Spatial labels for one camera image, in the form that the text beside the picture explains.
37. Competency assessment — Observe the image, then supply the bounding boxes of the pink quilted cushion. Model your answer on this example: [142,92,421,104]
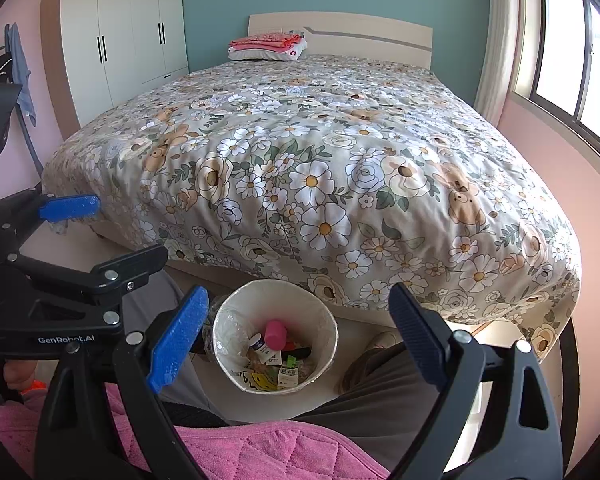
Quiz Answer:
[0,382,391,480]

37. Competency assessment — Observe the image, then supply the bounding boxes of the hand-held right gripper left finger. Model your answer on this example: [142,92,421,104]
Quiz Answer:
[35,286,210,480]

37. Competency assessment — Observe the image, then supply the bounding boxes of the folded pink clothes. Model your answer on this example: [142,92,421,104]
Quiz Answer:
[230,32,306,51]

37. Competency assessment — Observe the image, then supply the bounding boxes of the cream curtain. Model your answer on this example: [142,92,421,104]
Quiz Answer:
[474,0,526,121]

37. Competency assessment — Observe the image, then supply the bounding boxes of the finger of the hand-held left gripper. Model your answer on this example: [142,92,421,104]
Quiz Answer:
[0,195,101,247]
[0,245,168,334]

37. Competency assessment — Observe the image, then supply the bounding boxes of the white pillow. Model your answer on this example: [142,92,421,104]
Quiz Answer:
[228,42,308,62]

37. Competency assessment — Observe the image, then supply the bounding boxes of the person's right leg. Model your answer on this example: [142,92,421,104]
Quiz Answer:
[300,347,456,471]

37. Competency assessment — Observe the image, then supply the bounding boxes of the white wardrobe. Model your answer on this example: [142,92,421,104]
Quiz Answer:
[60,0,190,128]

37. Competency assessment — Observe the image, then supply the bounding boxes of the white round waste bin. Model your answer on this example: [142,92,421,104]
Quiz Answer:
[211,280,340,393]

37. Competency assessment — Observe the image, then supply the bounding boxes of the hanging blue cloth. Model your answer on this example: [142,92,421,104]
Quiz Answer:
[5,22,36,126]

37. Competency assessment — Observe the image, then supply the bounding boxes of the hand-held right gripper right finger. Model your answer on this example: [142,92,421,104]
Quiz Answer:
[389,282,563,480]

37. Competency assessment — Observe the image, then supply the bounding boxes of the white bottle blue label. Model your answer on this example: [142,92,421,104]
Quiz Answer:
[249,335,273,361]

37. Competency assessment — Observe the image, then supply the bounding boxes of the beige wooden bed frame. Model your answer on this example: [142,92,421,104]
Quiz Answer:
[92,11,531,356]

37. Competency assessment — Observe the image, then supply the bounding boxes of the beige slipper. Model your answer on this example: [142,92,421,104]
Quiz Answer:
[337,331,406,396]

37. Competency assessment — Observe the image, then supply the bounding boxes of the window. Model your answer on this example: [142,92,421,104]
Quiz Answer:
[512,0,600,181]

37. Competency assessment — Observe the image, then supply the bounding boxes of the person's left hand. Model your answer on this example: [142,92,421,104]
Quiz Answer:
[2,359,37,392]

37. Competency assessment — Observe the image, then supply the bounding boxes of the pink cylinder container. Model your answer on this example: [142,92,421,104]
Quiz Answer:
[264,321,287,351]

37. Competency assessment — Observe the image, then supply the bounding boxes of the floral bear print duvet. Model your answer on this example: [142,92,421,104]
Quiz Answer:
[41,52,581,361]

